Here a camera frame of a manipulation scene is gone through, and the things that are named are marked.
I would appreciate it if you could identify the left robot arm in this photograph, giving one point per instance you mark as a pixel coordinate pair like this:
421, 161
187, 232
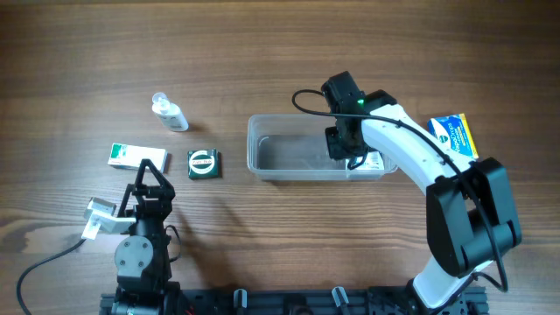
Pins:
144, 272

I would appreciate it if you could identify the clear plastic container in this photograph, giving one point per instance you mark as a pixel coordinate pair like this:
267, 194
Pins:
290, 147

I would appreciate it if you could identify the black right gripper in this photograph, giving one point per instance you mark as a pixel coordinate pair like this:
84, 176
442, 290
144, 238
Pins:
343, 143

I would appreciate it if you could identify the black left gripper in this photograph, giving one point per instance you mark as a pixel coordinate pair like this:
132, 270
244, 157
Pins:
146, 195

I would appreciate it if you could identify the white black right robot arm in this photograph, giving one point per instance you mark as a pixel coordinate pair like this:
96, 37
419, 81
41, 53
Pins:
471, 218

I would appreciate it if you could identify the blue yellow cough drops bag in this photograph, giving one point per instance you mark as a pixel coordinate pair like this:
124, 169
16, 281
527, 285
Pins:
454, 132

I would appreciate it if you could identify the white lotion bottle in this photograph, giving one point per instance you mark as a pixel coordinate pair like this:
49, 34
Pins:
169, 113

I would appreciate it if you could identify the white green medicine box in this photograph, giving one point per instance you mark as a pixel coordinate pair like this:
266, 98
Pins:
126, 156

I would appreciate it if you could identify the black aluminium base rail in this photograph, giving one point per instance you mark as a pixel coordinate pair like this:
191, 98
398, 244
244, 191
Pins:
372, 301

